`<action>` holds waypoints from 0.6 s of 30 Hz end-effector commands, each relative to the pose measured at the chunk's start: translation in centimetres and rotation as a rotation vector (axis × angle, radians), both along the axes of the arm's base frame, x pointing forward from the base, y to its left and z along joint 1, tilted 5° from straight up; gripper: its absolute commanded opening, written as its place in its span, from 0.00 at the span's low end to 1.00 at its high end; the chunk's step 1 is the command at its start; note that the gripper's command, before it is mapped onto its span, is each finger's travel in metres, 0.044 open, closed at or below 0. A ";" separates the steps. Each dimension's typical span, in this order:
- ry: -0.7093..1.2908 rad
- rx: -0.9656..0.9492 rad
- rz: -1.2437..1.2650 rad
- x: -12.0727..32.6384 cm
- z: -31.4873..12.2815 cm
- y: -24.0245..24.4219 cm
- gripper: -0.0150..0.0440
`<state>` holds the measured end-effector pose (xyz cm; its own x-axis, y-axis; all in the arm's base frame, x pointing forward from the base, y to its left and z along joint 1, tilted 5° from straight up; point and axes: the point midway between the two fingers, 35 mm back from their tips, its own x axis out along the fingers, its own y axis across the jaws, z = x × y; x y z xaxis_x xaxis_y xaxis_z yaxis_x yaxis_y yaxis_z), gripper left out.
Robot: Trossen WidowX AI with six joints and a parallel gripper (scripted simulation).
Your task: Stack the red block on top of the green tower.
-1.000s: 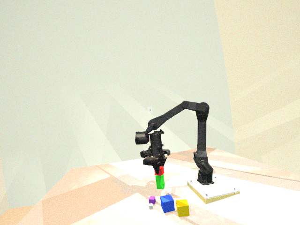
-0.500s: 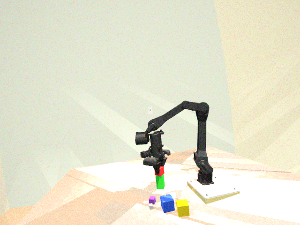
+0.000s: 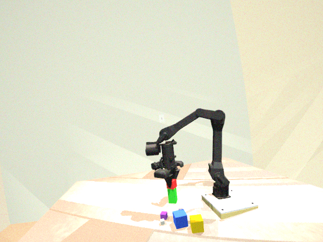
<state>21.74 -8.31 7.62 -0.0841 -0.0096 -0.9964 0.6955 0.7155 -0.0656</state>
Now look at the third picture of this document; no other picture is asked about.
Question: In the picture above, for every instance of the small purple block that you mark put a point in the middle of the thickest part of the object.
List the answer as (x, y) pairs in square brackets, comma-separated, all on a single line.
[(163, 215)]

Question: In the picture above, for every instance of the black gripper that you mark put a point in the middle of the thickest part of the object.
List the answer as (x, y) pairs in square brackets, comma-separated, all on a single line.
[(170, 170)]

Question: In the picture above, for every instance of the green block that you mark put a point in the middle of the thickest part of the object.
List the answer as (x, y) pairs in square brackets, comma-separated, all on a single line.
[(173, 199), (172, 193)]

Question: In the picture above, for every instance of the red block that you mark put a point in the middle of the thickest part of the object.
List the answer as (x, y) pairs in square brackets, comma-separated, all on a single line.
[(174, 184)]

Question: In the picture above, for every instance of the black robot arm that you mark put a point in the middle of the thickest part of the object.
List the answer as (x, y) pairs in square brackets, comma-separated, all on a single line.
[(220, 187)]

